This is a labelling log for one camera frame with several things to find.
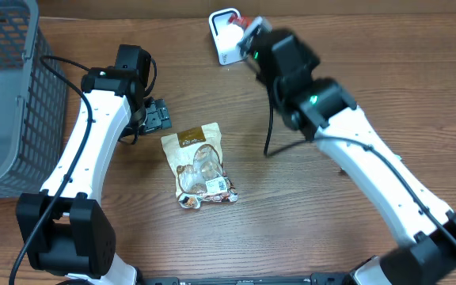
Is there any red snack bar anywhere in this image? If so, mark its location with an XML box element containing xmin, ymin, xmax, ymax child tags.
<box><xmin>227</xmin><ymin>13</ymin><xmax>252</xmax><ymax>29</ymax></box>

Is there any brown cookie snack bag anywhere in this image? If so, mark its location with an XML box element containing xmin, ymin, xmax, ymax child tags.
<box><xmin>161</xmin><ymin>123</ymin><xmax>238</xmax><ymax>209</ymax></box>

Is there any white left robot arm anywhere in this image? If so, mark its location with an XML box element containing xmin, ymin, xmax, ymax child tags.
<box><xmin>9</xmin><ymin>44</ymin><xmax>172</xmax><ymax>284</ymax></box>

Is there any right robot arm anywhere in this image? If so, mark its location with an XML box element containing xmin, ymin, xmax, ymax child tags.
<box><xmin>239</xmin><ymin>27</ymin><xmax>456</xmax><ymax>284</ymax></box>

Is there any white barcode scanner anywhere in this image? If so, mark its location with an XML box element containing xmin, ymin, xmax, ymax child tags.
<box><xmin>208</xmin><ymin>7</ymin><xmax>245</xmax><ymax>66</ymax></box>

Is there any grey plastic mesh basket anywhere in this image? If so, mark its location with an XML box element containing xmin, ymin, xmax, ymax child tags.
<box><xmin>0</xmin><ymin>0</ymin><xmax>68</xmax><ymax>198</ymax></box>

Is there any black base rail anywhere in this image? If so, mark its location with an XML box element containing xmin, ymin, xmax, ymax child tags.
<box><xmin>136</xmin><ymin>271</ymin><xmax>352</xmax><ymax>285</ymax></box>

